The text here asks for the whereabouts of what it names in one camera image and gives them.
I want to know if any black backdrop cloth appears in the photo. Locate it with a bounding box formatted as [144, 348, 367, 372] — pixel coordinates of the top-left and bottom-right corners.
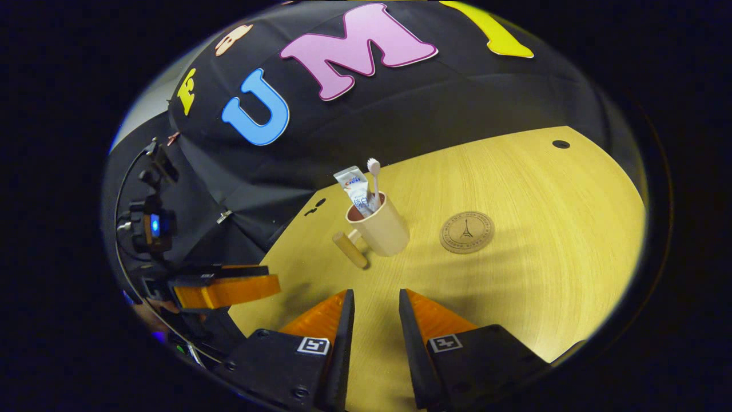
[103, 0, 647, 275]

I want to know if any wooden desktop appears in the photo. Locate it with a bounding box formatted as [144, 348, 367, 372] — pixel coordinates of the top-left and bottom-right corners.
[229, 126, 647, 412]

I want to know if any white toothpaste tube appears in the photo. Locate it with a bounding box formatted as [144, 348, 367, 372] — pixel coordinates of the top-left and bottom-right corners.
[333, 165, 375, 218]

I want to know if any beige cup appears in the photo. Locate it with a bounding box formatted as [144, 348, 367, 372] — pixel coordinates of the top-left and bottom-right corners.
[332, 192, 411, 270]

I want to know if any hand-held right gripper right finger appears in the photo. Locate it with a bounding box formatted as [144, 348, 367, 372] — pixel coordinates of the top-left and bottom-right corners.
[399, 288, 550, 411]

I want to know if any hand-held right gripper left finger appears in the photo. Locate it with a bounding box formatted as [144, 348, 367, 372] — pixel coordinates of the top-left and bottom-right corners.
[212, 289, 356, 412]

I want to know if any pink toothbrush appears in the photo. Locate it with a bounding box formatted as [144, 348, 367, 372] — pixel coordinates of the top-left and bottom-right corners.
[367, 158, 383, 211]

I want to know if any round brown coaster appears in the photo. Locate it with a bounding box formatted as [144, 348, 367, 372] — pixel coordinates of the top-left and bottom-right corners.
[439, 211, 495, 254]

